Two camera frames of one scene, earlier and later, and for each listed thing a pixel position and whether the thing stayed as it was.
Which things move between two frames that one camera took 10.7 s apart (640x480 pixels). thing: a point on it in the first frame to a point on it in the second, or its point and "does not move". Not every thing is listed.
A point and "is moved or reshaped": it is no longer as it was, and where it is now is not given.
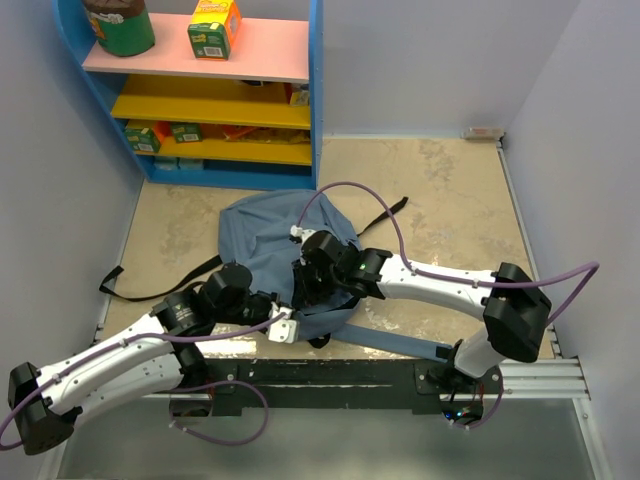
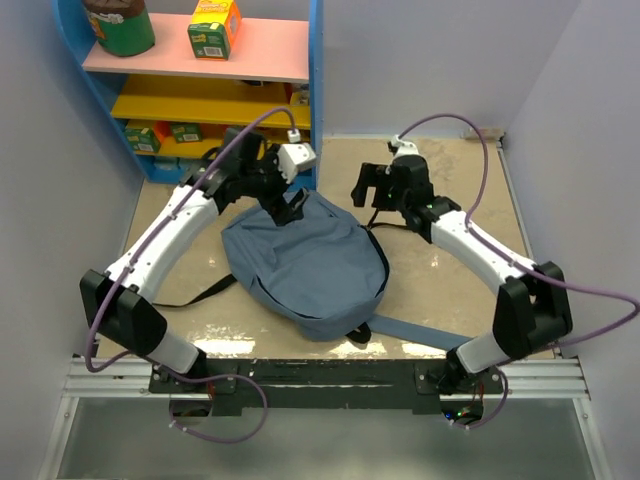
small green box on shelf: x=187 y=132 does not move
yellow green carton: x=213 y=29 does not move
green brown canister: x=121 y=27 does not move
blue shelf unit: x=252 y=119 does not move
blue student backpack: x=301 y=244 is moved or reshaped
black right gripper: x=304 y=295 to x=373 y=177
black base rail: x=336 y=385 does not move
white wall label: x=483 y=133 does not move
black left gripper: x=269 y=297 to x=280 y=209
